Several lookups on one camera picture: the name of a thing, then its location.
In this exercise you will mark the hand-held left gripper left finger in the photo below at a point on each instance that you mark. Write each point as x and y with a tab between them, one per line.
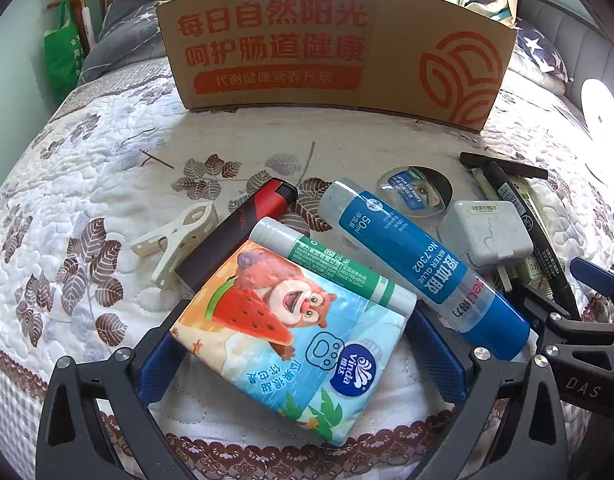
157	365

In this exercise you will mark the white clothes clip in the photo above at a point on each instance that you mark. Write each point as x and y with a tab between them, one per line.
187	230

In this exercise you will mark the grey padded headboard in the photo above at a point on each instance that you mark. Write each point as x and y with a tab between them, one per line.
577	40

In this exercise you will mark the green label glue stick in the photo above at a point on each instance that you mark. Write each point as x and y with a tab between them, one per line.
307	255

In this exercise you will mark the leaf print quilt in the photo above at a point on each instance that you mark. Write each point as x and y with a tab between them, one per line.
87	185

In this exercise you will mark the grey star print pillow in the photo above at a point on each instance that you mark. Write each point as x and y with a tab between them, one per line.
122	35

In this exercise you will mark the blue liquid glue bottle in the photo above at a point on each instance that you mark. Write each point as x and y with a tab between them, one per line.
412	265

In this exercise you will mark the round clear plastic case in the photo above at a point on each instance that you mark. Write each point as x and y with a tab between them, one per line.
414	190

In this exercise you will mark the white power adapter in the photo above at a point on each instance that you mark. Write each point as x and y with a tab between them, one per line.
482	240

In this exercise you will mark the green shopping bag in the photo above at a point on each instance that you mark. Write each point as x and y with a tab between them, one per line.
62	55

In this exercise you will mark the black stick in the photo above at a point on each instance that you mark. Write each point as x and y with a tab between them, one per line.
507	165

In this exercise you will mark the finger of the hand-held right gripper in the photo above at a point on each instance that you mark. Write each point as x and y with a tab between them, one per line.
594	276
552	310

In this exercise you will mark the red and black lighter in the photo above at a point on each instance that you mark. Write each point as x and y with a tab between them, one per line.
227	240

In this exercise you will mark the cartoon bear tissue pack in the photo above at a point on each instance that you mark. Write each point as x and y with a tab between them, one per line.
287	335

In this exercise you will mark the black marker pen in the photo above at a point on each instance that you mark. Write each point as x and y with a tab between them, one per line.
532	230

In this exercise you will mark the navy star print pillow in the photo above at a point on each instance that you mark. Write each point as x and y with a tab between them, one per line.
539	45

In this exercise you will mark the wooden coat rack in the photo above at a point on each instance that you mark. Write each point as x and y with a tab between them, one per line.
81	5

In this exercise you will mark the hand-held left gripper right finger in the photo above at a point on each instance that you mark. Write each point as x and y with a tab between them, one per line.
437	350

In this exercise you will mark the printed cardboard box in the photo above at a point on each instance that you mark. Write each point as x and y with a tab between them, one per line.
387	60

